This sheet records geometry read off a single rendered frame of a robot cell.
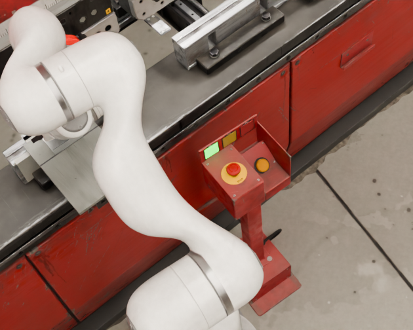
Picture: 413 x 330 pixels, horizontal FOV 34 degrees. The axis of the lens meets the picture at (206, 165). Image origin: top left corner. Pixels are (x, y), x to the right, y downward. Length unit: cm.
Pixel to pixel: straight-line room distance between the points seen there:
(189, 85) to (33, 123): 99
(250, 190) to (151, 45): 153
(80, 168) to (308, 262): 118
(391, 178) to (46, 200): 148
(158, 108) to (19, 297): 67
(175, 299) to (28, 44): 46
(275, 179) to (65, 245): 63
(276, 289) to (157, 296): 153
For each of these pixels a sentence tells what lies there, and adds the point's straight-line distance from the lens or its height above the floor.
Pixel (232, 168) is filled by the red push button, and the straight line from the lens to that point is 188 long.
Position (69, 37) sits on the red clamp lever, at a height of 130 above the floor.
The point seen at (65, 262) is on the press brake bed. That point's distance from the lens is 206.
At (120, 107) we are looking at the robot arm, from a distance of 105.
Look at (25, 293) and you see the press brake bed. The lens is 207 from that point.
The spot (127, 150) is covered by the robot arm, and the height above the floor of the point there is 156.
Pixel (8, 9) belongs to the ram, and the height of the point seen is 142.
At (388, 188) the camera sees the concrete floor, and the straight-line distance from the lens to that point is 280.
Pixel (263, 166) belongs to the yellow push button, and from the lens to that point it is 198.
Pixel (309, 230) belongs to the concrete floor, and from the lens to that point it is 269.
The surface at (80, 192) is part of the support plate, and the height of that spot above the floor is 100.
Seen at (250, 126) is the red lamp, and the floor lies 81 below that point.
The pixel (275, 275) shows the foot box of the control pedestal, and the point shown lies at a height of 12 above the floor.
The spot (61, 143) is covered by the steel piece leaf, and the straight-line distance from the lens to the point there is 178.
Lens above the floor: 241
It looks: 58 degrees down
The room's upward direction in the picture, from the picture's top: 11 degrees counter-clockwise
